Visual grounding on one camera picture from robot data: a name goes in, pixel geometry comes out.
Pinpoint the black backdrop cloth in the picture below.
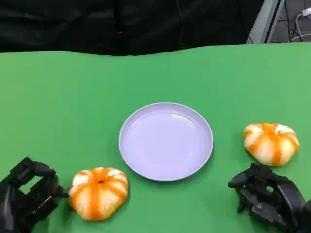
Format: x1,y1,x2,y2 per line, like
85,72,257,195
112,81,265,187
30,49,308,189
0,0,265,56

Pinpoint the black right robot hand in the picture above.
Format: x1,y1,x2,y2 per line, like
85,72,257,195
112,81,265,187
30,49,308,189
227,163,306,233

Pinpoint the green table cloth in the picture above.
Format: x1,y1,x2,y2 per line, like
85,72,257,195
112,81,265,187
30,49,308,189
0,41,311,233

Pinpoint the grey metal frame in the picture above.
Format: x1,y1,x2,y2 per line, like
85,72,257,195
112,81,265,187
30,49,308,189
245,0,285,45

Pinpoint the white charger cable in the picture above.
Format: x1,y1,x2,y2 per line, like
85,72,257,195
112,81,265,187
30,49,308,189
290,7,311,42

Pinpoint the orange and white bread roll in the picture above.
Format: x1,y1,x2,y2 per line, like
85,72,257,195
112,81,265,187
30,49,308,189
243,123,300,167
69,166,129,221

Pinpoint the black floor cable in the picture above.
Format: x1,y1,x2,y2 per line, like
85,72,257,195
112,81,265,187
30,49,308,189
278,0,311,42

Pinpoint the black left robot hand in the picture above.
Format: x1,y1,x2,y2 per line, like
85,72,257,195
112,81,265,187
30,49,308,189
0,156,70,233

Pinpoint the lilac plate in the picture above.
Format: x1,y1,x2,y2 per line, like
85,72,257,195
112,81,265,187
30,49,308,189
118,102,214,182

